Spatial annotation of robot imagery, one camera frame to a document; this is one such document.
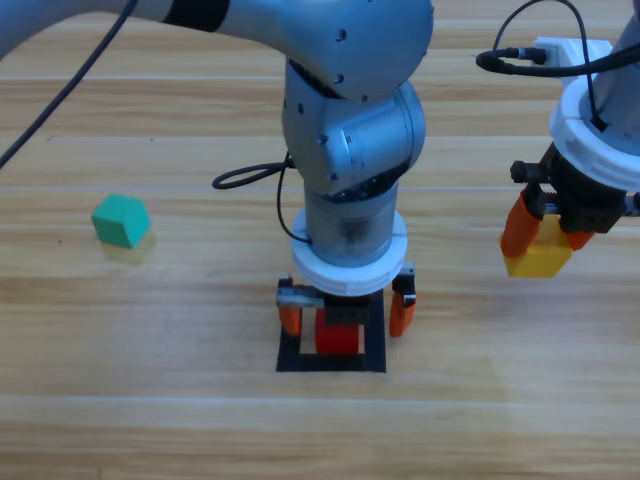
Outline red cube block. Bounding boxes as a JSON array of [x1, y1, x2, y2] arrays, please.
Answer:
[[314, 319, 361, 355]]

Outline green cube block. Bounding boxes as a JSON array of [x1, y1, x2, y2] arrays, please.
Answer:
[[90, 193, 152, 250]]

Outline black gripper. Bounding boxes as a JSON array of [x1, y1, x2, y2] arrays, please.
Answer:
[[499, 142, 640, 259], [276, 262, 419, 339]]

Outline yellow cube block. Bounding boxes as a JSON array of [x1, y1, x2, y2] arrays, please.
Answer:
[[503, 214, 574, 279]]

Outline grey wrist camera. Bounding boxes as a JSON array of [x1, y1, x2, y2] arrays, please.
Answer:
[[532, 38, 566, 65]]

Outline black tape rectangle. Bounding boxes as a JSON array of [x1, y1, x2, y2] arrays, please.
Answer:
[[275, 284, 388, 374]]

